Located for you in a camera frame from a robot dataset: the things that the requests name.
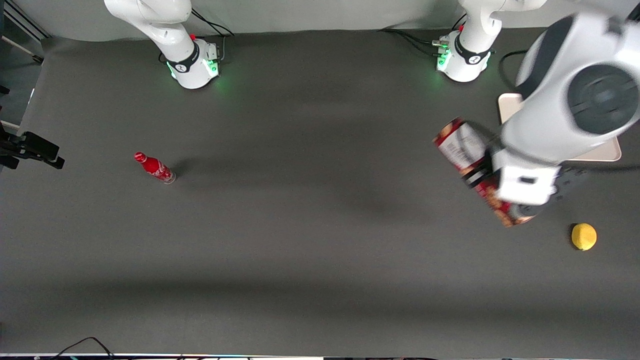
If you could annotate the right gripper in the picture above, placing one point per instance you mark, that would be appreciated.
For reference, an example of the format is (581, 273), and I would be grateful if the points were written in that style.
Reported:
(3, 140)

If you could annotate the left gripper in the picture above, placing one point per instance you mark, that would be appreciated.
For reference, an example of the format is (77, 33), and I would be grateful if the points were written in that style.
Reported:
(478, 174)

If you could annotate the red cookie box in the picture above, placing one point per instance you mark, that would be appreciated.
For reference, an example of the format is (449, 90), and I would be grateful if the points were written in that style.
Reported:
(462, 147)

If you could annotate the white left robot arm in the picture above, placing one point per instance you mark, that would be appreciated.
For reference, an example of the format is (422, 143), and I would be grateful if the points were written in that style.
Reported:
(575, 100)

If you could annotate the beige plastic tray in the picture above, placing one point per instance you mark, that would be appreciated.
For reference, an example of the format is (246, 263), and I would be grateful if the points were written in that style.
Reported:
(602, 154)

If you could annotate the yellow lemon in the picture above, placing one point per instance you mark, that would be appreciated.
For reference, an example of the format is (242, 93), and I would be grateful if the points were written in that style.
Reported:
(584, 236)

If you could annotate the red cola bottle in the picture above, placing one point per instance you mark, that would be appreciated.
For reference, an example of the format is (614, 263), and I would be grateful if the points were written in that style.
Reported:
(155, 168)

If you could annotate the aluminium frame rail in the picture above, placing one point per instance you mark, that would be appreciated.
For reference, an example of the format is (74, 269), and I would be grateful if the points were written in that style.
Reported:
(22, 22)

